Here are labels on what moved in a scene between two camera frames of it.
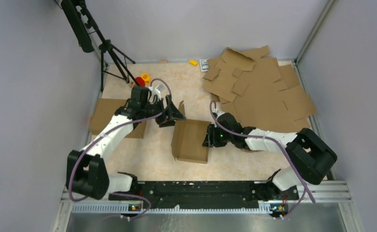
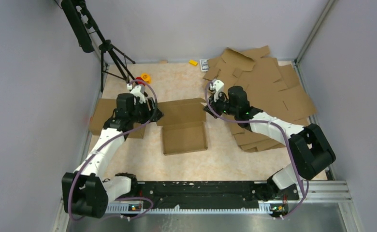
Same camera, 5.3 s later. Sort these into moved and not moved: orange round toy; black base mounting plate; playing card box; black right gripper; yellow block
Moved: black right gripper
Not moved: orange round toy; playing card box; black base mounting plate; yellow block
